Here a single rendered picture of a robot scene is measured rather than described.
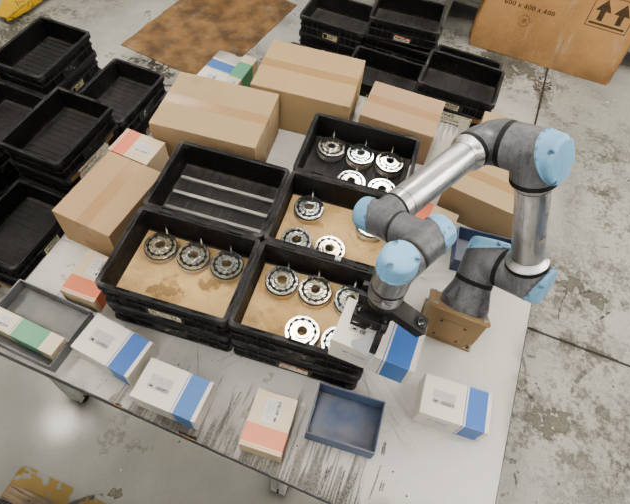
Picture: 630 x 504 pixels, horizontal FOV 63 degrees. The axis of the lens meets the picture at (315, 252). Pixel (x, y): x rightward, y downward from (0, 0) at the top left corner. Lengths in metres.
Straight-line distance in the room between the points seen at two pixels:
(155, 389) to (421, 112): 1.41
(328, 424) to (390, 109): 1.22
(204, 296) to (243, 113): 0.74
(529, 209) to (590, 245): 1.87
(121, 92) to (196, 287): 1.57
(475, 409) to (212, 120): 1.31
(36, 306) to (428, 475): 1.31
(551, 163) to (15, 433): 2.19
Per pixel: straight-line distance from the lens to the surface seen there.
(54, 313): 1.83
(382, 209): 1.07
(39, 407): 2.51
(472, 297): 1.58
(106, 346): 1.62
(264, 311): 1.55
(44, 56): 3.10
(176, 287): 1.62
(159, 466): 2.31
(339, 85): 2.12
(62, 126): 2.67
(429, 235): 1.00
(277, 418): 1.50
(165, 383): 1.54
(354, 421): 1.59
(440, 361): 1.71
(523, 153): 1.25
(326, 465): 1.56
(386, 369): 1.23
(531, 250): 1.44
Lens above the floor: 2.23
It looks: 57 degrees down
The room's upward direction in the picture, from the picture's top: 8 degrees clockwise
